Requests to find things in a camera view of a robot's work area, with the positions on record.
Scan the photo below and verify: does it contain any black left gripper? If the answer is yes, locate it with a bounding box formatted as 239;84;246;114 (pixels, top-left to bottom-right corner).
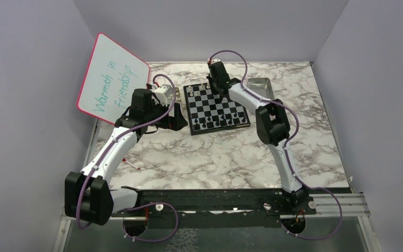
145;98;188;131

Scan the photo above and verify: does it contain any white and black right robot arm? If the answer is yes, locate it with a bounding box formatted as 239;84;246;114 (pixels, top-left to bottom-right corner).
207;60;312;214

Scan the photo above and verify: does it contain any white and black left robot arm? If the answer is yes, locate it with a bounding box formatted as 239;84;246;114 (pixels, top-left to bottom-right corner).
65;85;188;225

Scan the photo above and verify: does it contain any black and white chessboard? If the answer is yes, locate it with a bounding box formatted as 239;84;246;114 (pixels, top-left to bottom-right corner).
183;83;250;135

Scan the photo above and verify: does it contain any silver metal tin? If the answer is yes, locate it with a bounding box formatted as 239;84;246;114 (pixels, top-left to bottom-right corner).
246;78;275;102

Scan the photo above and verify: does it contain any red capped marker pen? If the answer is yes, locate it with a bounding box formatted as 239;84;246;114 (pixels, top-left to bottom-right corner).
122;159;141;170

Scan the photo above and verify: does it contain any pink framed whiteboard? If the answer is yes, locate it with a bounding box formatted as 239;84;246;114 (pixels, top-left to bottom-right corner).
77;33;150;124

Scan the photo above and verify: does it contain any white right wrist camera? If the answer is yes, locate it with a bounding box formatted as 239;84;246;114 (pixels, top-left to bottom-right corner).
207;58;223;66

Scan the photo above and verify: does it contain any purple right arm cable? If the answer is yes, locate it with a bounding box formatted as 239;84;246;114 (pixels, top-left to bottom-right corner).
207;50;344;242

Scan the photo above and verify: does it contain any right aluminium extrusion rail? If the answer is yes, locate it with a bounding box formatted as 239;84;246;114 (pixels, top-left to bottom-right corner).
309;193;371;219

